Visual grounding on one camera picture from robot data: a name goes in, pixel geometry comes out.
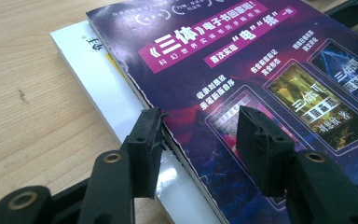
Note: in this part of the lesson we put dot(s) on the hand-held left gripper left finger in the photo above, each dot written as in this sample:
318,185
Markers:
146,149

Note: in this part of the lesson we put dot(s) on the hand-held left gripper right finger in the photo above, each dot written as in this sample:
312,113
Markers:
264,152

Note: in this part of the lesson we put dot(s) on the purple magazine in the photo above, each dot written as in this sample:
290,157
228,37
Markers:
199,62

